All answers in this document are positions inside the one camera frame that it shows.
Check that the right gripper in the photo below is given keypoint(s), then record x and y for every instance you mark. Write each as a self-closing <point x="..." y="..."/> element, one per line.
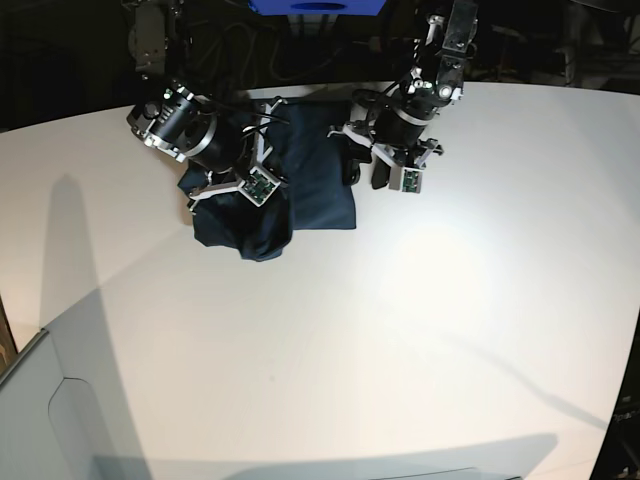
<point x="229" y="165"/>

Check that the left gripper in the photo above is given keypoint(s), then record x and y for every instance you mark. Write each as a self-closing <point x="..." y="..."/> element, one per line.
<point x="394" y="136"/>

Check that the dark blue T-shirt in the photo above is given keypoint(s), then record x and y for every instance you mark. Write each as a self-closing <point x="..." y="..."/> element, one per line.
<point x="309" y="163"/>

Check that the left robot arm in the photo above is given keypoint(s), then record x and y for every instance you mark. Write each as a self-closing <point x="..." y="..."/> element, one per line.
<point x="434" y="76"/>

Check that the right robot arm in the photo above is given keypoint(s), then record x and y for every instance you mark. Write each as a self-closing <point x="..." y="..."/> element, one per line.
<point x="187" y="124"/>

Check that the blue plastic box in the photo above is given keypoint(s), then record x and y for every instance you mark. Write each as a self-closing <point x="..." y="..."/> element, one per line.
<point x="308" y="7"/>

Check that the grey table edge panel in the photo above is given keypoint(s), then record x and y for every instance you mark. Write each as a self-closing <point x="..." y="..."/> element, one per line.
<point x="61" y="424"/>

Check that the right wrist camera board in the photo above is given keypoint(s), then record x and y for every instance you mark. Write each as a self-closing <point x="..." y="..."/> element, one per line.
<point x="259" y="185"/>

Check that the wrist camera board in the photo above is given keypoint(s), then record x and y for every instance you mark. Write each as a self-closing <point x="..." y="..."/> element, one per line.
<point x="259" y="185"/>
<point x="406" y="179"/>

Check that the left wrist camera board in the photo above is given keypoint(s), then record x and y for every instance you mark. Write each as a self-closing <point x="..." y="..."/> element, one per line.
<point x="406" y="179"/>

